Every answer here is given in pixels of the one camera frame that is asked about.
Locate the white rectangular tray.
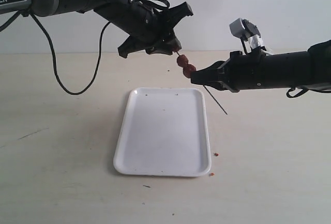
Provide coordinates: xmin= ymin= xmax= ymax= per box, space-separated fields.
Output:
xmin=113 ymin=87 xmax=212 ymax=177

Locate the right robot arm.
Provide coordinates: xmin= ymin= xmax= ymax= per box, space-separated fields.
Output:
xmin=190 ymin=41 xmax=330 ymax=98

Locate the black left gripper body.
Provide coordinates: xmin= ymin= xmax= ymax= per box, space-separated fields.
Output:
xmin=117 ymin=3 xmax=176 ymax=58

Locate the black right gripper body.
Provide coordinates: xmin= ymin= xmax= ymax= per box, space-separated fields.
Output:
xmin=217 ymin=51 xmax=264 ymax=93

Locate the thin metal skewer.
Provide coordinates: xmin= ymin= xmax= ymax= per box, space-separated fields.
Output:
xmin=173 ymin=49 xmax=228 ymax=116

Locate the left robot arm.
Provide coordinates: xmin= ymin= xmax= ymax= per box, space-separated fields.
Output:
xmin=1 ymin=0 xmax=193 ymax=58

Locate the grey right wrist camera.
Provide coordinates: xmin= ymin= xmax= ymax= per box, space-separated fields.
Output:
xmin=229 ymin=18 xmax=265 ymax=54

